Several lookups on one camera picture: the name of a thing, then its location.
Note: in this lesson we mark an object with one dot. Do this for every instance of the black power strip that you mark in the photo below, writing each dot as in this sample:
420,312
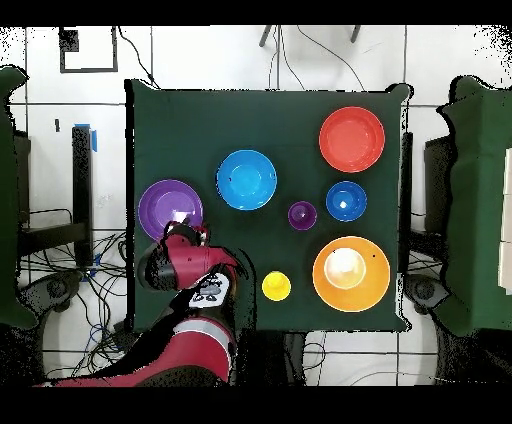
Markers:
122,332

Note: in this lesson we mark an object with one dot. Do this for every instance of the orange shallow plastic bowl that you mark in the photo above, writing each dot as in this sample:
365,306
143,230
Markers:
352,139

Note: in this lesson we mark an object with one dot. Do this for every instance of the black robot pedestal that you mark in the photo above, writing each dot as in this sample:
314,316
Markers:
272,360

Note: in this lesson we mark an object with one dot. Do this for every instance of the green cloth side table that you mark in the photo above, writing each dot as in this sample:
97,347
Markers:
8,200
476,200

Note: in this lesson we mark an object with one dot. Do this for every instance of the large yellow plastic bowl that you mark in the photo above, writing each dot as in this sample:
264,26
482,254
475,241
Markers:
372,288

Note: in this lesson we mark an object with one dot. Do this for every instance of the grey tripod leg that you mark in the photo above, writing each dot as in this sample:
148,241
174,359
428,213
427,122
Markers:
266,36
355,35

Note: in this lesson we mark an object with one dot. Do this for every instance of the purple plastic cup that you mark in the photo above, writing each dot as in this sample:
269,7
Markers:
302,216

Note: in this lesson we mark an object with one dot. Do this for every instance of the white boxes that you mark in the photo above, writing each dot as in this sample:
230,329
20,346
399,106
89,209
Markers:
507,220

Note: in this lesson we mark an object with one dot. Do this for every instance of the medium light blue bowl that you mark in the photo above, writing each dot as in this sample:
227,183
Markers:
246,180

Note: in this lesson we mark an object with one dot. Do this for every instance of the large purple plastic bowl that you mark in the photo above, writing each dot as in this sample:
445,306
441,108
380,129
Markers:
160,204

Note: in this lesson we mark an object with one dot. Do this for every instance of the dark green tablecloth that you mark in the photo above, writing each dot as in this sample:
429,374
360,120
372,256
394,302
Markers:
192,120

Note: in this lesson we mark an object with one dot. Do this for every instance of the blue tape strip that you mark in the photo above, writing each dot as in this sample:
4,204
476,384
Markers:
94,140

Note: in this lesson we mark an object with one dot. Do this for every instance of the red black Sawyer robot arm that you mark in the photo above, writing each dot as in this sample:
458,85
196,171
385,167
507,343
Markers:
192,260

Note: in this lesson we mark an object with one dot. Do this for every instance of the small dark blue bowl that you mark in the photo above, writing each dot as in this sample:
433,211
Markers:
346,196

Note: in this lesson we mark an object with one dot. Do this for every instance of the black square frame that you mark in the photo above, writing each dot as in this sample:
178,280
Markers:
88,70

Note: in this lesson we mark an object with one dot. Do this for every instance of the yellow plastic cup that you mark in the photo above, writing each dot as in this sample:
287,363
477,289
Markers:
276,286

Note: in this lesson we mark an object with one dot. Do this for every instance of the black pedestal leg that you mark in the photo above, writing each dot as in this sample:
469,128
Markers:
56,288
424,290

